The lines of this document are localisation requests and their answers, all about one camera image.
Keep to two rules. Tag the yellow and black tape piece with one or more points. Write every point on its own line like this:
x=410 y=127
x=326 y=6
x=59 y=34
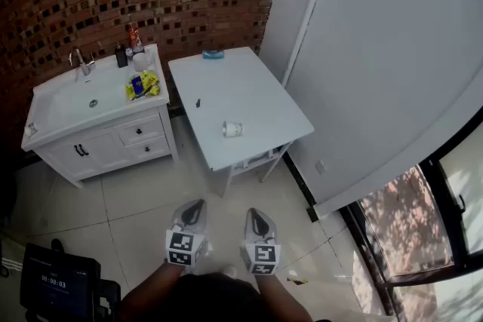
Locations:
x=297 y=281

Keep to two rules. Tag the small black clip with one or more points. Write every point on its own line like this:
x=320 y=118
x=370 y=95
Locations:
x=197 y=103

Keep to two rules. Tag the white sink vanity cabinet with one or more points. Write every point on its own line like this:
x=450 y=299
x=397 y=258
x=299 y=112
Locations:
x=94 y=158

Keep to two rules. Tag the black tablet screen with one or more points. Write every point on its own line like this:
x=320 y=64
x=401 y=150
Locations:
x=56 y=283

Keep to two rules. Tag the white table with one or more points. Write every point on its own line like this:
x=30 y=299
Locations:
x=234 y=94

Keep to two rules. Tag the white wall pipe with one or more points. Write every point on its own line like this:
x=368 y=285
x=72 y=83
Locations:
x=310 y=11

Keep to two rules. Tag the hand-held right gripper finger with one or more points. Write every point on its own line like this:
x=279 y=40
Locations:
x=269 y=232
x=250 y=230

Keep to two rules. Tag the person's black shirt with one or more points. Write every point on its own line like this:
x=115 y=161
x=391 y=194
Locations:
x=215 y=298

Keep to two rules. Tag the dark blue packet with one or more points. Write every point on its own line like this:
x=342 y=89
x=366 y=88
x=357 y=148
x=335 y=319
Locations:
x=136 y=85

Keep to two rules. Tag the large yellow printed packet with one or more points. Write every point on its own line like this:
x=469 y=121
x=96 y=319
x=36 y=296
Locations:
x=149 y=78

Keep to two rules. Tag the plain white mug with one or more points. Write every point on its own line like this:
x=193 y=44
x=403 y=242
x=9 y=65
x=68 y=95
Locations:
x=140 y=62

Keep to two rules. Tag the black soap dispenser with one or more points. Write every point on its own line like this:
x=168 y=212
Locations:
x=121 y=57

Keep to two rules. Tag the chrome faucet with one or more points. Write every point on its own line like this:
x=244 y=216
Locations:
x=83 y=66

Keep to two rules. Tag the dark blue ceramic mug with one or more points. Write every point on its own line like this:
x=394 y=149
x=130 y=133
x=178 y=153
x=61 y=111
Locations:
x=139 y=49

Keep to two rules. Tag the white wall socket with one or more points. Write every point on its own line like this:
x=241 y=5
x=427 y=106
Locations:
x=320 y=167

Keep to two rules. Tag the person's right forearm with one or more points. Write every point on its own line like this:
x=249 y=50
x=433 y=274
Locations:
x=283 y=298

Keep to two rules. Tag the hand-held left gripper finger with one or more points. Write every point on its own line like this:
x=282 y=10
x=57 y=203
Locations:
x=203 y=222
x=178 y=215

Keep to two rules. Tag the crumpled yellow packet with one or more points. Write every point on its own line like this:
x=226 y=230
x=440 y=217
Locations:
x=130 y=91

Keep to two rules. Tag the red tube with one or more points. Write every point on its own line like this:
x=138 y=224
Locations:
x=133 y=37

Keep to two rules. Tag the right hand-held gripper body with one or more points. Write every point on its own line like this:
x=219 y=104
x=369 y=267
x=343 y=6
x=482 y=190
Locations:
x=262 y=256

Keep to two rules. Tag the small yellow packet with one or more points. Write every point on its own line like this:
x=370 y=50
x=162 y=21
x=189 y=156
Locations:
x=154 y=90

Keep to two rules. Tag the black window frame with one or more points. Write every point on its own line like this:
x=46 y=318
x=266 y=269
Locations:
x=451 y=200

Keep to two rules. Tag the black mount bracket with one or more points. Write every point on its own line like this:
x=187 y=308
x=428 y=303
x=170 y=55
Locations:
x=109 y=299

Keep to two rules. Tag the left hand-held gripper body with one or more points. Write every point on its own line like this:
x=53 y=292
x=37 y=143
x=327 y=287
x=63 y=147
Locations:
x=181 y=249

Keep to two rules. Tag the person's left forearm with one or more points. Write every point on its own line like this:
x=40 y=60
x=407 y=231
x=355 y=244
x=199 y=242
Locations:
x=151 y=290

